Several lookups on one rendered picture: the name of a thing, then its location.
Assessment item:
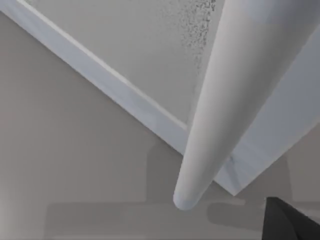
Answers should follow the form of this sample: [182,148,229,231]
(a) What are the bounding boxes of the tall white tap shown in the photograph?
[172,0,320,211]

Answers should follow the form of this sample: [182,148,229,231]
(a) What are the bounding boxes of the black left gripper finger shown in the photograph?
[262,196,320,240]

